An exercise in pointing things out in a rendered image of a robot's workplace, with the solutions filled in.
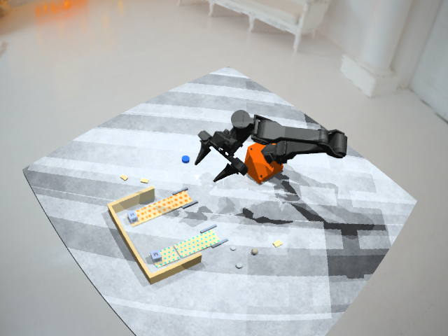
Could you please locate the pale yellow strip with cyan dots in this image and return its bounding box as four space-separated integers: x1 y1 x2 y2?
191 230 220 250

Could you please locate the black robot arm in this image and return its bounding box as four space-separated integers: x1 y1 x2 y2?
211 110 347 164

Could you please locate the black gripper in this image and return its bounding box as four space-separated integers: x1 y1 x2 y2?
194 130 249 182

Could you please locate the cream strip with orange dots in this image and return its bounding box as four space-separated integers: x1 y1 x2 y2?
164 191 192 211

